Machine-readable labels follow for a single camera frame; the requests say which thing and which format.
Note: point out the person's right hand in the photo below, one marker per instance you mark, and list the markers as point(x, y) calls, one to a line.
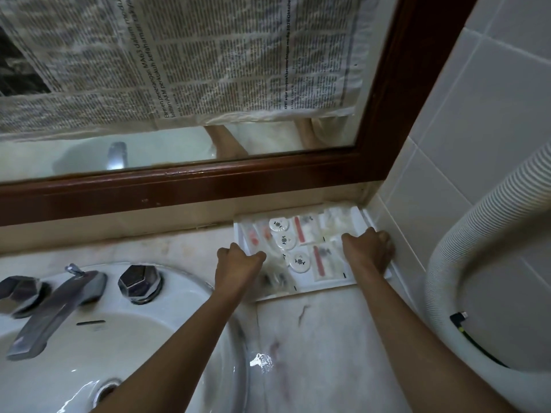
point(366, 251)

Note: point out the person's left hand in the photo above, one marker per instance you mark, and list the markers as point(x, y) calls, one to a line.
point(236, 266)

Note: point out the person's right fingers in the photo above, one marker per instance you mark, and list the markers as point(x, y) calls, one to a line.
point(386, 251)

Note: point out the person's left fingers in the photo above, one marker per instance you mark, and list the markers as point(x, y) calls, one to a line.
point(257, 258)

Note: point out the white plastic tray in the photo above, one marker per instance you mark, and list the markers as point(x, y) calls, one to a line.
point(333, 282)

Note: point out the person's left forearm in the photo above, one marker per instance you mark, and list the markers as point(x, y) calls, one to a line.
point(180, 348)

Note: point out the person's right forearm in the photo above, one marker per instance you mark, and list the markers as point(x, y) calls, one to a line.
point(422, 344)

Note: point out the clear sachet with pink print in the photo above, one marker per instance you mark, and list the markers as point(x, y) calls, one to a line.
point(254, 235)

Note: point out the clear packet with dark items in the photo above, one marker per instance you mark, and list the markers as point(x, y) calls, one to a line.
point(275, 280)

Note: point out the round white capped container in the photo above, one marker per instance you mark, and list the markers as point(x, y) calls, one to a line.
point(278, 225)
point(299, 262)
point(285, 242)

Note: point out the red striped clear sachet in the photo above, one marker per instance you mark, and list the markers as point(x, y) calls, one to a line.
point(323, 264)
point(304, 230)

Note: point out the white folded packet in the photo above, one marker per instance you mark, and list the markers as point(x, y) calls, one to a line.
point(338, 221)

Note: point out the brown wooden framed mirror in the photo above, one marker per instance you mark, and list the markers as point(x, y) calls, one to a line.
point(215, 184)

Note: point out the chrome faceted faucet knob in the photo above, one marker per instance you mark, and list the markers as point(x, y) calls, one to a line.
point(140, 282)
point(19, 294)

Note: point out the metal sink drain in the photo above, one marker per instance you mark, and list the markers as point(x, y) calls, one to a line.
point(107, 390)

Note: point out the newspaper sheet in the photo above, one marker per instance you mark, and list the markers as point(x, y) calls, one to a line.
point(64, 81)
point(258, 55)

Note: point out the chrome faucet spout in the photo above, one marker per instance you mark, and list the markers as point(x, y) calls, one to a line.
point(51, 309)

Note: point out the white ceramic sink basin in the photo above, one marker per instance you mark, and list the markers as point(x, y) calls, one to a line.
point(77, 374)

